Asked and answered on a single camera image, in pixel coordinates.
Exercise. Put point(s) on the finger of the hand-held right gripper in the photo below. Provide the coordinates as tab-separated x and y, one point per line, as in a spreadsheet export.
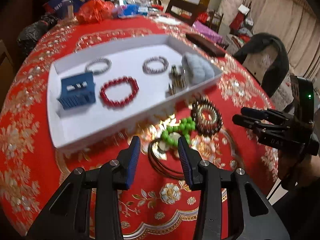
262	115
250	123

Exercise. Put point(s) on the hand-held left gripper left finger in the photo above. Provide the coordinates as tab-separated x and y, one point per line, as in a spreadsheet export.
132	160

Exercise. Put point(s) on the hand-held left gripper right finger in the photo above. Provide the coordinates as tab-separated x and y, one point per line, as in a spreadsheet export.
186	165

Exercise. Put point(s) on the white cardboard tray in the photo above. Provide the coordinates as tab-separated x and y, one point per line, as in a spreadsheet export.
82	130

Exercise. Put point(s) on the light blue fluffy scrunchie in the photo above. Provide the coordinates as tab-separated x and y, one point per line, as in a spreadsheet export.
197	67

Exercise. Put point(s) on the metal wristwatch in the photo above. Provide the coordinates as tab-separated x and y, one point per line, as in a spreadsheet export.
176	82

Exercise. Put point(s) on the person's right hand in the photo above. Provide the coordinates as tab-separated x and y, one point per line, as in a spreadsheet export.
287	167

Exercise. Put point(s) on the red floral tablecloth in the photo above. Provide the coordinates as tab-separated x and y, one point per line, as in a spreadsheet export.
155	227

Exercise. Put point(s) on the dark brown wallet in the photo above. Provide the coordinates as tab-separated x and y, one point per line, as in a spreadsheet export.
207	43

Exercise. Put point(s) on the red gift bag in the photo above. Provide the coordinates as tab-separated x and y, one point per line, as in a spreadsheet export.
237	20

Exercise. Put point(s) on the purple bag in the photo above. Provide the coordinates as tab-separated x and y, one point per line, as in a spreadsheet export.
207	31

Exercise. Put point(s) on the dark wooden chair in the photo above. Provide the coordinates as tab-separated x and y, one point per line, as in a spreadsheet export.
185	6

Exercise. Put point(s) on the blue packet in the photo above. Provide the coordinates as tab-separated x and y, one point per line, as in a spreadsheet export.
130	10

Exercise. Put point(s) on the red plastic bag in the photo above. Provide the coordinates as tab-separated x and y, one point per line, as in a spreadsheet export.
95	10

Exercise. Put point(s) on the black plastic bag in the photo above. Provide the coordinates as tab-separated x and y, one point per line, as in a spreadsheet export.
32	32

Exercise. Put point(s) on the blue bag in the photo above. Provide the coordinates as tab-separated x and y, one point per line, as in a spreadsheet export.
65	0

